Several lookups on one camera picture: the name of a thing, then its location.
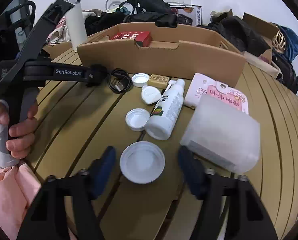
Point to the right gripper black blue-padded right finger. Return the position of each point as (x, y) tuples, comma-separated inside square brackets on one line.
[(224, 199)]

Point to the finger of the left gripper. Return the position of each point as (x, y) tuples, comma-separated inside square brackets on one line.
[(37, 37), (79, 73)]

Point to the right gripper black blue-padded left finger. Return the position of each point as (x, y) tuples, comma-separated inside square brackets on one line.
[(46, 217)]

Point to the small white cap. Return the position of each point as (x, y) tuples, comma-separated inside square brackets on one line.
[(140, 79)]

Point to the white oval container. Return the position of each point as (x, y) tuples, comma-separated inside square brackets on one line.
[(150, 95)]

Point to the white bottle cap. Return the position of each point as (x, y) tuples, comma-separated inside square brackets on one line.
[(136, 119)]

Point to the white spray bottle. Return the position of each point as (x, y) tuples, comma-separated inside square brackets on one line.
[(165, 114)]

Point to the translucent white plastic box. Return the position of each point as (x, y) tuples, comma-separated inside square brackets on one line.
[(223, 135)]

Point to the large white round lid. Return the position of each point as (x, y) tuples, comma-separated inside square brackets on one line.
[(142, 162)]

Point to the pink white wipes pack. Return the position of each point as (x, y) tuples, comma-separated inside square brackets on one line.
[(202, 84)]

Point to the person's left hand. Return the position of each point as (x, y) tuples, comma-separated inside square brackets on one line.
[(22, 136)]

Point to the white thermos bottle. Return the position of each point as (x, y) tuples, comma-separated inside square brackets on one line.
[(75, 24)]

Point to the red printed box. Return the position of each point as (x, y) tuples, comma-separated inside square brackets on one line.
[(142, 38)]

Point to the black clothes pile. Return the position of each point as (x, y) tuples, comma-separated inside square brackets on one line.
[(129, 11)]

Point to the brown cardboard tray box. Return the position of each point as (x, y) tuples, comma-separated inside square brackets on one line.
[(176, 52)]

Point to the printed appliance carton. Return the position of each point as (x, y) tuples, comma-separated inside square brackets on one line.
[(188, 14)]

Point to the black jacket right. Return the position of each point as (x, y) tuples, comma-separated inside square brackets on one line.
[(240, 34)]

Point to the open cardboard box right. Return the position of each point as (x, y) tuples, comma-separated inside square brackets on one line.
[(266, 29)]

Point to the woven wicker basket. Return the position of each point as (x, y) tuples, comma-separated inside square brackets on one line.
[(279, 42)]

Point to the blue fabric bag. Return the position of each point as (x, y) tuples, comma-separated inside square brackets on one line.
[(291, 40)]

